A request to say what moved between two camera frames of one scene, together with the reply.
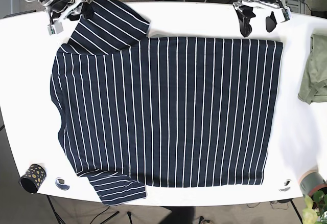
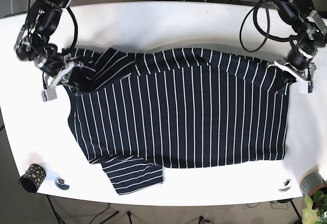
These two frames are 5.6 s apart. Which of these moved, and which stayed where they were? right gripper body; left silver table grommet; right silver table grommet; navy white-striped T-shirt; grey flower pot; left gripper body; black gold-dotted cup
Moved: left gripper body; navy white-striped T-shirt; right gripper body
Stayed: black gold-dotted cup; right silver table grommet; grey flower pot; left silver table grommet
